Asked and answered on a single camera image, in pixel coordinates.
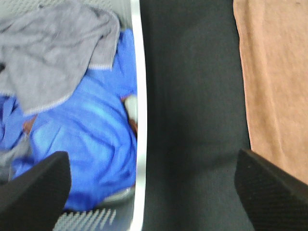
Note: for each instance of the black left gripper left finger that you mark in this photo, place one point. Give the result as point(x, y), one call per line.
point(35, 200)

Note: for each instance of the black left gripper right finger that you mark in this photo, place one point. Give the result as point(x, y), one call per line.
point(273, 199)

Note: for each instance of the brown towel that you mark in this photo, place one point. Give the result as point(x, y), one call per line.
point(273, 44)

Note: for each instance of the blue towel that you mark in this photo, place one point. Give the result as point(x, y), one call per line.
point(92, 126)

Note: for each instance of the grey towel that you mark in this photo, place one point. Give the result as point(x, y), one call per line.
point(44, 54)

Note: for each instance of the black table cloth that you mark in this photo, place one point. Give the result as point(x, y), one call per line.
point(196, 116)

